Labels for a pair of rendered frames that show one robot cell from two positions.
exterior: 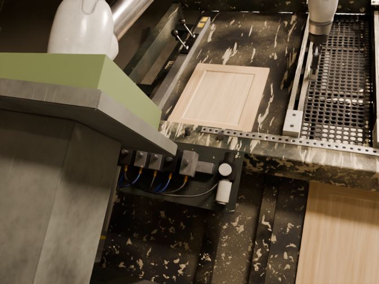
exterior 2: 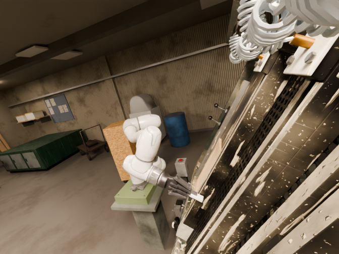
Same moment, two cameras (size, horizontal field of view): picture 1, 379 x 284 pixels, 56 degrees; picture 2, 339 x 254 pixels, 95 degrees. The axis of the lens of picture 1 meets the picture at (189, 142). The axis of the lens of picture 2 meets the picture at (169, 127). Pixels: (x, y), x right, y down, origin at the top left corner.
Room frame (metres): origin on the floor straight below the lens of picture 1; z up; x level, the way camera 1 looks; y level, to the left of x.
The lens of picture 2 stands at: (1.48, -1.13, 1.82)
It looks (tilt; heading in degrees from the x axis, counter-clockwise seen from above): 16 degrees down; 93
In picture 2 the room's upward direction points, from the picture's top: 14 degrees counter-clockwise
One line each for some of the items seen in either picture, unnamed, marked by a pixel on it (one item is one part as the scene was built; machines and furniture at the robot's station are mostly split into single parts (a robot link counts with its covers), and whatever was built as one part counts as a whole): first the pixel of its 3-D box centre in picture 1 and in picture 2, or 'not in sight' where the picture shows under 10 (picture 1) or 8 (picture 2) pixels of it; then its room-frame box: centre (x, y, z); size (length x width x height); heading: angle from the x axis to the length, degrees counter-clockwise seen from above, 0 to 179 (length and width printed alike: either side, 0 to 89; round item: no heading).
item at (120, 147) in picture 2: not in sight; (127, 151); (0.33, 1.91, 0.63); 0.50 x 0.42 x 1.25; 85
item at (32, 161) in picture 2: not in sight; (47, 149); (-3.60, 4.45, 0.40); 2.04 x 1.88 x 0.81; 164
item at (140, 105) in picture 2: not in sight; (147, 119); (0.57, 3.82, 0.82); 0.81 x 0.72 x 1.64; 164
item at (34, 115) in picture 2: not in sight; (35, 115); (-4.32, 5.46, 1.76); 0.51 x 0.42 x 0.29; 164
